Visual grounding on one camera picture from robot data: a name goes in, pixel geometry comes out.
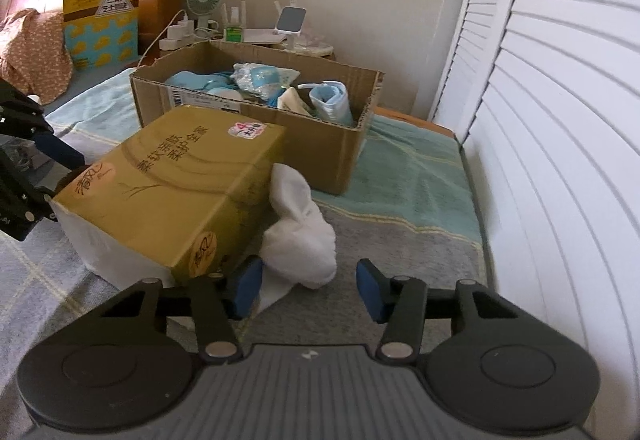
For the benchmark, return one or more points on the white router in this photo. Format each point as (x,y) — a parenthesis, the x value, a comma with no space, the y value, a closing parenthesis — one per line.
(265,37)

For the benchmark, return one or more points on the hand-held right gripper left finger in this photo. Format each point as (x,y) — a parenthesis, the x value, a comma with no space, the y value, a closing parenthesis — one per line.
(248,287)

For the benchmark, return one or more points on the white power strip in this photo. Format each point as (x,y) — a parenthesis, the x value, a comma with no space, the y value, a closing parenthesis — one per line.
(182,42)

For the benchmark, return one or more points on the yellow blue package bag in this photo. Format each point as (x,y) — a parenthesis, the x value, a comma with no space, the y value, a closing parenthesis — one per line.
(100,10)

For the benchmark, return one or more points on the brown floral cloth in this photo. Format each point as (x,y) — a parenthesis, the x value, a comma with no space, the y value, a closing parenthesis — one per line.
(35,55)

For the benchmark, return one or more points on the blue face mask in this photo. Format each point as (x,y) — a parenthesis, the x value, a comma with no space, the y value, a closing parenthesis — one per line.
(330,102)

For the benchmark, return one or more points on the blue white plush toy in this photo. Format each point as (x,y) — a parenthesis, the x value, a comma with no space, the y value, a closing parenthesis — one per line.
(187,80)

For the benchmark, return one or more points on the brown cardboard box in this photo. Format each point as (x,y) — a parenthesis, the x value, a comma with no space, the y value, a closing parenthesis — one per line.
(310,155)

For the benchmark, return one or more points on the green spray bottle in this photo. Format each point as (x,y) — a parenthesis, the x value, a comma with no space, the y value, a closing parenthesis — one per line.
(233,32)

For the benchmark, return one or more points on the cream cloth scarf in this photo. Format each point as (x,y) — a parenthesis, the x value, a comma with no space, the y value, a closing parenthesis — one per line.
(295,102)

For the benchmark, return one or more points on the white louvered closet door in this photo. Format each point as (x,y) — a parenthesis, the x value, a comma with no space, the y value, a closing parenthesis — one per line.
(475,20)
(575,120)

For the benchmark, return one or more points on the white tray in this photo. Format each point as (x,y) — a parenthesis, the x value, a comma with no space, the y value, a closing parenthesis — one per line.
(315,48)

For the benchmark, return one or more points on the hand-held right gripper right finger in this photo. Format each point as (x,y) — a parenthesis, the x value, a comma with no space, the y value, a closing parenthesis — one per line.
(372,290)

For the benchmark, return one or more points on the white cloth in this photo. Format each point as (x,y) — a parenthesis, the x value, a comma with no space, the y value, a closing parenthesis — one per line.
(300,235)

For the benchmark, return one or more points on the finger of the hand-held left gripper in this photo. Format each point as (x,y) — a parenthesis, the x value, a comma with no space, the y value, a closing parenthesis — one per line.
(25,210)
(55,145)

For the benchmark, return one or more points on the glittery blue pouch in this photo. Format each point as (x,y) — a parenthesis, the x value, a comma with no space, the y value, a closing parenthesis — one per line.
(260,77)

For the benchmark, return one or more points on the wooden bed frame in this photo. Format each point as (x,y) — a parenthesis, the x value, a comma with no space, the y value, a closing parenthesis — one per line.
(415,119)

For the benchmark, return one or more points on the white charger plug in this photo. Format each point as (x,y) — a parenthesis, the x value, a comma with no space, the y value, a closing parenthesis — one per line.
(181,29)

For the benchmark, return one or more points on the gold tissue pack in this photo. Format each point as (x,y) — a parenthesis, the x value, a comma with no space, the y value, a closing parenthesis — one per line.
(175,190)

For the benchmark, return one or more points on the phone on white stand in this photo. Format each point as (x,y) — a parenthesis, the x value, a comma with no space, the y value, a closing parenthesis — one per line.
(291,19)

